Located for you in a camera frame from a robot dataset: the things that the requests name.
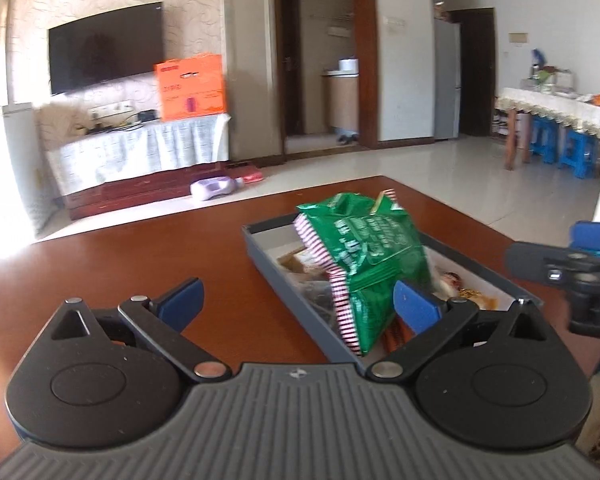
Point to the blue cloth item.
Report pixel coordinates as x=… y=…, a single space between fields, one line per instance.
x=538 y=58

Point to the purple detergent bottle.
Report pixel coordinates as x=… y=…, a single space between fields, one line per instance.
x=212 y=188

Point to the lace dining tablecloth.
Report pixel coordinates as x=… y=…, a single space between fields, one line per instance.
x=555 y=110

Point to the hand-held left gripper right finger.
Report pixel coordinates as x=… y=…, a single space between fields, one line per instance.
x=415 y=307

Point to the dark wooden door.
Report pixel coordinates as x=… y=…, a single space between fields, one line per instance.
x=477 y=70

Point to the black set-top box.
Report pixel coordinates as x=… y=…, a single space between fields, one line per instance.
x=148 y=115

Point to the black wall television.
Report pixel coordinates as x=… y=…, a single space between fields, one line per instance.
x=105 y=45

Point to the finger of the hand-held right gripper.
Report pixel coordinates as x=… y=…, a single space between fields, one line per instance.
x=597 y=237
x=535 y=260

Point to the blue plastic stool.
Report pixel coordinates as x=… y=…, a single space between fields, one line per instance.
x=579 y=155
x=545 y=140

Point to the beige wall panel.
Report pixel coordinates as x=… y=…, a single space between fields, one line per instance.
x=518 y=40

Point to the green striped-edge snack bag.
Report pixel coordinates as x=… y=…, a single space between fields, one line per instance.
x=375 y=260

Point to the grey refrigerator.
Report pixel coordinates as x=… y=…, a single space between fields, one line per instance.
x=447 y=80

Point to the dark wooden television cabinet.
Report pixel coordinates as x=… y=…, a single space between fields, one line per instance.
x=130 y=192

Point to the grey shallow box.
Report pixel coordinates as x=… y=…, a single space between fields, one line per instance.
x=280 y=280

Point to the golden orange snack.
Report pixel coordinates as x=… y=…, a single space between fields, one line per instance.
x=477 y=300

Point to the white chest freezer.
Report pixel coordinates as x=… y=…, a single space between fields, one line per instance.
x=15 y=160

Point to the wooden kitchen counter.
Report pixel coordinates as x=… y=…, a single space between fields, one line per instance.
x=340 y=102

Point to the small shoe rack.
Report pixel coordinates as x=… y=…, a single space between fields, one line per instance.
x=501 y=122

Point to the white box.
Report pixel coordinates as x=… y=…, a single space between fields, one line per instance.
x=565 y=82

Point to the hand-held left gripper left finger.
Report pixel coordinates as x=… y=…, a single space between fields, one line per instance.
x=182 y=300

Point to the long orange snack packet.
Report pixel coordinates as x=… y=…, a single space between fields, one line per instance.
x=395 y=337

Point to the orange cardboard box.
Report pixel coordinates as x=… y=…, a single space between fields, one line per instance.
x=190 y=90

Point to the black flat device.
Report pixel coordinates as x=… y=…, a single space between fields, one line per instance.
x=107 y=129

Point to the white pot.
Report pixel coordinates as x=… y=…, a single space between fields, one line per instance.
x=348 y=65

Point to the white wall socket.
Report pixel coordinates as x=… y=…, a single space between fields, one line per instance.
x=121 y=107
x=97 y=112

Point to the tv cabinet with white cloth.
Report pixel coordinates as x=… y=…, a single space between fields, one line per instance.
x=130 y=155

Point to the red pouch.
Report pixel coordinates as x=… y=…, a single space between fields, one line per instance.
x=252 y=177

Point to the wooden dining table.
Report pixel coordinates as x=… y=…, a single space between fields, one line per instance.
x=510 y=145

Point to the dark red snack packet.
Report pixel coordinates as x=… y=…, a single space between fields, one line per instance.
x=451 y=283

